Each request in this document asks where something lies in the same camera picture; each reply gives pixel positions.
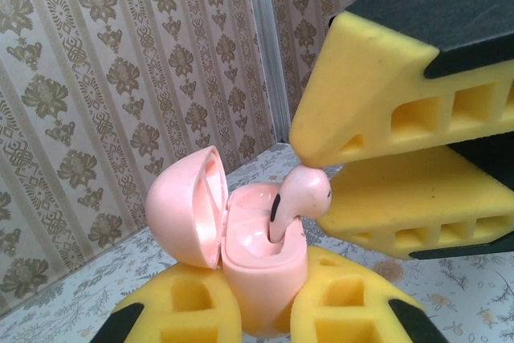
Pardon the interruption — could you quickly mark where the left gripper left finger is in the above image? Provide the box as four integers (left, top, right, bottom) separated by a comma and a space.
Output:
96, 264, 244, 343

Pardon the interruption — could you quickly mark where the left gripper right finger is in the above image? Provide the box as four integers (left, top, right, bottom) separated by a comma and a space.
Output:
287, 246, 443, 343

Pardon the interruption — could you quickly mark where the pink wireless earbud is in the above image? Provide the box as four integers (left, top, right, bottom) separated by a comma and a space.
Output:
267, 164, 333, 244

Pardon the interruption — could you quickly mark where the floral tablecloth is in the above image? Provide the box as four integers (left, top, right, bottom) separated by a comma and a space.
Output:
0, 140, 514, 343

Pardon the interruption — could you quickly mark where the aluminium frame post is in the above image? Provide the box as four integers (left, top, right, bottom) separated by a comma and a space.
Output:
240, 0, 292, 145

